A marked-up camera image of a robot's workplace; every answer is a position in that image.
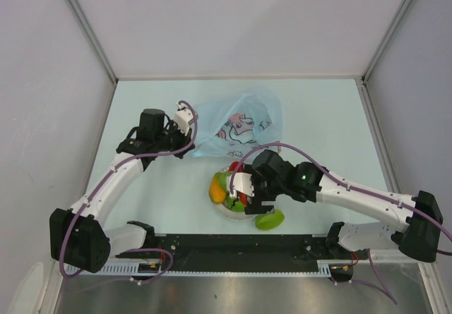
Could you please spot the aluminium frame rail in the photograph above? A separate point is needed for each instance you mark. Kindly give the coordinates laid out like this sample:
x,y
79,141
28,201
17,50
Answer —
x,y
385,162

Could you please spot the green fake starfruit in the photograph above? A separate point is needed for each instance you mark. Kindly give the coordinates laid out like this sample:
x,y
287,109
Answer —
x,y
269,221

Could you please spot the green fake watermelon ball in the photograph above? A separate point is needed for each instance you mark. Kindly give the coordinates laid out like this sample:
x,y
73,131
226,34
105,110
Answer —
x,y
234,204

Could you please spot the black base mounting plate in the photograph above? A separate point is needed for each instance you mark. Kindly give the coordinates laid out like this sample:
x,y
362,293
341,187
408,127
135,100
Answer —
x,y
246,253

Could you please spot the white paper plate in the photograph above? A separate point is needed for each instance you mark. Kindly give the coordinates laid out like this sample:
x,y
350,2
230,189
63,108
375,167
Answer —
x,y
236,216

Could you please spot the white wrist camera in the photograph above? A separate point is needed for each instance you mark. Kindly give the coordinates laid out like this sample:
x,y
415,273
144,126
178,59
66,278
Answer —
x,y
184,117
240,183

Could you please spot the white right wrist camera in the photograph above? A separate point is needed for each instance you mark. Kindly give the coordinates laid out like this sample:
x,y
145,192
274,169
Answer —
x,y
240,183

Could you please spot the light blue plastic bag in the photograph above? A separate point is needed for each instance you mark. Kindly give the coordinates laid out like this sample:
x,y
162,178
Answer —
x,y
234,125

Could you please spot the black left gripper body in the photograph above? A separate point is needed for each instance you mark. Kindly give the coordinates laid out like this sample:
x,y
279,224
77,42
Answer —
x,y
172,140

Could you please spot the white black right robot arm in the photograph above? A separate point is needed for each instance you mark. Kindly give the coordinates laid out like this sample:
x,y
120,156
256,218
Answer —
x,y
410,223

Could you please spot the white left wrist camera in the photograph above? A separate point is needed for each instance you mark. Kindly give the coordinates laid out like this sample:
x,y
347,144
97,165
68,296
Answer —
x,y
184,117

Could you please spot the yellow green fake mango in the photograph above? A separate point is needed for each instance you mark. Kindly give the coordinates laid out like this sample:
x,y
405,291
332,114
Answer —
x,y
216,193

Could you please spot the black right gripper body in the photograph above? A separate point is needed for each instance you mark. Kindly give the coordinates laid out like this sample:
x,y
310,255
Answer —
x,y
264,191

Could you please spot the green fake custard apple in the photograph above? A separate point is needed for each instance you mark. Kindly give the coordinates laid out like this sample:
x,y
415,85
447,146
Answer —
x,y
225,179

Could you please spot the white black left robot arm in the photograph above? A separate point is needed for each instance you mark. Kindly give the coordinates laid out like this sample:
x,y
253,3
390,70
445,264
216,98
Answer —
x,y
78,236

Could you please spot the red fake bell pepper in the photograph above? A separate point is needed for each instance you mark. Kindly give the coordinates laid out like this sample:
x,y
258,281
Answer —
x,y
235,166

